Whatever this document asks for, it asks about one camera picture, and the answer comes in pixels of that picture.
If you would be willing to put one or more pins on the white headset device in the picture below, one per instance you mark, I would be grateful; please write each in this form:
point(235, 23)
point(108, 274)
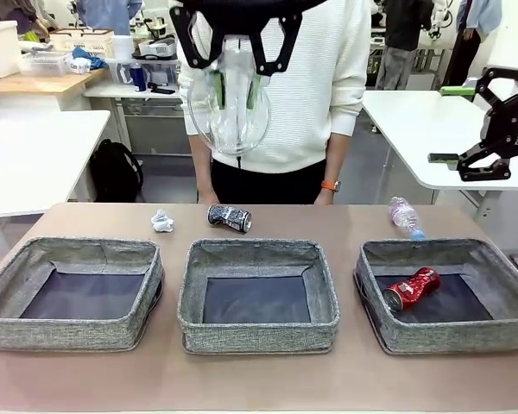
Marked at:
point(157, 47)

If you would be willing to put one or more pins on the black backpack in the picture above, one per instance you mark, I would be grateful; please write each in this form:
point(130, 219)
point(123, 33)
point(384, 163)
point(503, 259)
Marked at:
point(116, 172)

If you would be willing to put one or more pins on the clear bottle with blue cap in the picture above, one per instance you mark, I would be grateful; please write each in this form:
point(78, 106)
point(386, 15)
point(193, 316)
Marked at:
point(406, 217)

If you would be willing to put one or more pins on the clear plastic basket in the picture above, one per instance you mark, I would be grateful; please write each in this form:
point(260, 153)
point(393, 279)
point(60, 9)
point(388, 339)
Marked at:
point(43, 62)

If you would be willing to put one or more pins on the bystander in light blue shirt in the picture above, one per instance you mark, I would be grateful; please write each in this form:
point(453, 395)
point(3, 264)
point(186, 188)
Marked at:
point(475, 26)

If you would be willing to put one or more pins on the clear storage bin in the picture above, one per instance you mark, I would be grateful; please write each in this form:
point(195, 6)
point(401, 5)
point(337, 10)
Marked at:
point(164, 69)

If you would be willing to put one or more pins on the white storage box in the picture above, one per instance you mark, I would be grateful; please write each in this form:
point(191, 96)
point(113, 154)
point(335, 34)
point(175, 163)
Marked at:
point(0, 47)

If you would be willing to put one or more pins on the wooden top table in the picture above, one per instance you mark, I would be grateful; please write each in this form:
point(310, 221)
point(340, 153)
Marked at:
point(34, 84)

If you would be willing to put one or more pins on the clear plastic cup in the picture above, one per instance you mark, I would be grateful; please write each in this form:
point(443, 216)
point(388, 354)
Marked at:
point(235, 129)

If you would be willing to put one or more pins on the white table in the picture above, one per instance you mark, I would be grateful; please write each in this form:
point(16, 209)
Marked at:
point(414, 129)
point(34, 151)

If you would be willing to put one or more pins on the crushed red soda can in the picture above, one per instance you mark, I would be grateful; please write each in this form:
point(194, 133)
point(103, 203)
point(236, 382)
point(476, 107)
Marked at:
point(414, 288)

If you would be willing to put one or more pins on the crushed dark printed can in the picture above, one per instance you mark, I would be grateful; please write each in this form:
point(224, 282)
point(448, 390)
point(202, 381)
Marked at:
point(229, 217)

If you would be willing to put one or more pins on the blue cloth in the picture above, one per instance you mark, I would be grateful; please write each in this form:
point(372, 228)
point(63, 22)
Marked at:
point(90, 58)

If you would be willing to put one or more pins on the white slatted crate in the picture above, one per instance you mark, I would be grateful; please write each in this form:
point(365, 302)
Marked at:
point(82, 41)

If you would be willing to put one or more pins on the person's left forearm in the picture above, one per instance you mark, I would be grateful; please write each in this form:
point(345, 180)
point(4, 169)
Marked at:
point(336, 159)

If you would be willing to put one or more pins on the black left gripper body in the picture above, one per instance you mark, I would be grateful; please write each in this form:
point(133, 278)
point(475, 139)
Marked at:
point(250, 8)

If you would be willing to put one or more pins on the orange wrist watch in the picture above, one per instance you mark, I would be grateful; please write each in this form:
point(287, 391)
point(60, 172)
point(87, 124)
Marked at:
point(330, 185)

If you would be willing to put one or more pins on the bystander in blue top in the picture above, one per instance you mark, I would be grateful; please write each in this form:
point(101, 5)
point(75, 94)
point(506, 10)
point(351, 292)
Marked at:
point(108, 15)

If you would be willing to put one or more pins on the white paper ball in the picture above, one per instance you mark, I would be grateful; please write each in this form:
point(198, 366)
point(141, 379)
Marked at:
point(162, 221)

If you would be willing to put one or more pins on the person's right forearm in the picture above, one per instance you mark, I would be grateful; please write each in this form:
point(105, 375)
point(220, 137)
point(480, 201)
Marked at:
point(200, 159)

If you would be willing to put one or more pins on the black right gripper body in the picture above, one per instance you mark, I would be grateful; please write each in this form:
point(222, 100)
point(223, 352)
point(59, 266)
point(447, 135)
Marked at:
point(513, 127)

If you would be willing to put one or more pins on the bystander in black jacket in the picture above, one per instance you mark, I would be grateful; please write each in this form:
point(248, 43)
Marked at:
point(403, 34)

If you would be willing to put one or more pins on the person's right hand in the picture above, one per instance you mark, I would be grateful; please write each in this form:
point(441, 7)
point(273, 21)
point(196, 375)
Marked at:
point(208, 196)

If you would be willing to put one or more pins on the person in white sweater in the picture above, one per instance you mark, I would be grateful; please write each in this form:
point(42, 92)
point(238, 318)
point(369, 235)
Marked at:
point(306, 108)

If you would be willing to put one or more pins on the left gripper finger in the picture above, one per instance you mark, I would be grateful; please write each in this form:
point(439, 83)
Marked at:
point(254, 92)
point(219, 88)

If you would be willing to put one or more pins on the bystander in dark top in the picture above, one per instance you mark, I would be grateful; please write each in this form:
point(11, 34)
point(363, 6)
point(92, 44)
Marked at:
point(13, 10)

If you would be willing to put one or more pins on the black handheld device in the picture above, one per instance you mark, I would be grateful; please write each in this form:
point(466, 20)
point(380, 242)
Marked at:
point(162, 89)

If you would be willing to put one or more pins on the grey fabric basket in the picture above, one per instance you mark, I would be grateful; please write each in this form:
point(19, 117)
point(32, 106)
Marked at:
point(254, 336)
point(449, 336)
point(69, 334)

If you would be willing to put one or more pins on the person's left hand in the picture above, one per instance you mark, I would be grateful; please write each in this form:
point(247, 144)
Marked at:
point(324, 197)

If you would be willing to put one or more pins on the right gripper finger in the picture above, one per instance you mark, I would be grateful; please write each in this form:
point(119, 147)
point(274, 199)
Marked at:
point(479, 170)
point(457, 90)

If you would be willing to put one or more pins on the white desk with cabinet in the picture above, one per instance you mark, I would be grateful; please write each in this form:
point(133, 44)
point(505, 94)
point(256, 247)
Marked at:
point(112, 89)

